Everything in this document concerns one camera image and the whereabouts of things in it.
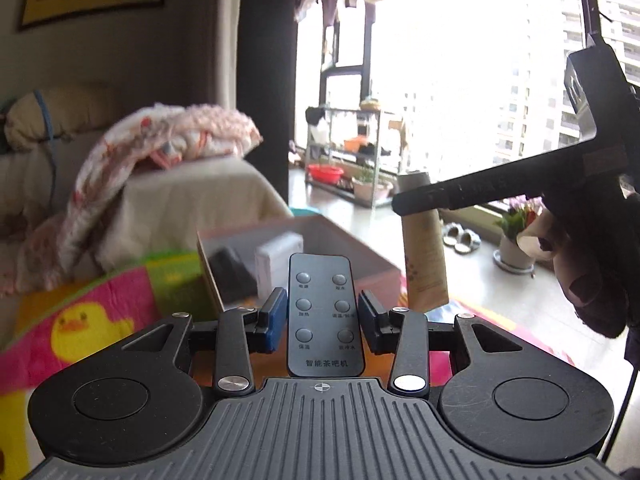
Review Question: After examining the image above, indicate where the metal balcony rack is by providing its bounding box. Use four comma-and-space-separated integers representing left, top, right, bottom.
304, 104, 407, 209

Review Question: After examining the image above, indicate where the dark curtain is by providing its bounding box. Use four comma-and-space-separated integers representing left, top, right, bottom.
239, 0, 299, 207

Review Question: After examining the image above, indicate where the pink cardboard box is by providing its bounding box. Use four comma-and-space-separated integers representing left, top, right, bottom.
196, 216, 402, 326

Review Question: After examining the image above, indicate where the white potted flower plant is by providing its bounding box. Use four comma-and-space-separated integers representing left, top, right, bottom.
492, 196, 547, 275

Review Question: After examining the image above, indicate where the red plastic basin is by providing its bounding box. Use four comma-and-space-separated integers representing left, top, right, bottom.
306, 163, 345, 184

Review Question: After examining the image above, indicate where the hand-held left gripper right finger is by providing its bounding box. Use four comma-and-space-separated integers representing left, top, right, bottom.
357, 290, 524, 397

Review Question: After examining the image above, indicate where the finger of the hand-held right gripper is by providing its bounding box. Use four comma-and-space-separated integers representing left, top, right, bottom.
391, 141, 601, 218

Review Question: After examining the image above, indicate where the cream tube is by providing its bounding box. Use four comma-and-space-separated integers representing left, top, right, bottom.
398, 170, 450, 314

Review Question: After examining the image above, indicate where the colourful cartoon play mat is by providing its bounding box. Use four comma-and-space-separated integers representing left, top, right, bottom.
0, 251, 591, 480

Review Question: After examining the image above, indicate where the beige covered sofa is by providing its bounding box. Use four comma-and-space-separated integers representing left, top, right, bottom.
0, 85, 295, 351

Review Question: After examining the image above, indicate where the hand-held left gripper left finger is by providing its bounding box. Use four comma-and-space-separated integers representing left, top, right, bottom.
121, 287, 289, 397

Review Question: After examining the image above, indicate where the white cable box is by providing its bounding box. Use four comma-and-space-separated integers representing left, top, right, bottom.
254, 232, 305, 306

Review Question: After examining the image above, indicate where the pink printed blanket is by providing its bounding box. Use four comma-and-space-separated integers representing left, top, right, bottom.
0, 103, 264, 297

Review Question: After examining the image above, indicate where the black cup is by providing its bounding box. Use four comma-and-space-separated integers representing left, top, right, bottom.
207, 246, 258, 302

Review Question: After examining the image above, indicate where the blue cable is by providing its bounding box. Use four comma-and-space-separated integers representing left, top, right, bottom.
33, 90, 59, 207

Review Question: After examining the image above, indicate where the black remote control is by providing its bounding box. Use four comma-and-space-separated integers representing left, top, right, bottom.
286, 253, 366, 378

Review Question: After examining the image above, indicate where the beige planter pot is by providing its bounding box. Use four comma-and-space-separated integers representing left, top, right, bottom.
351, 167, 394, 202

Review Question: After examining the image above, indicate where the beige pillow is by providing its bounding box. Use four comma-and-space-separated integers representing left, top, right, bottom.
4, 85, 123, 152

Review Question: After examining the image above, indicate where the black cable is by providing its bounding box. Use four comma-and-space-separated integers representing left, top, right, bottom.
599, 345, 640, 467

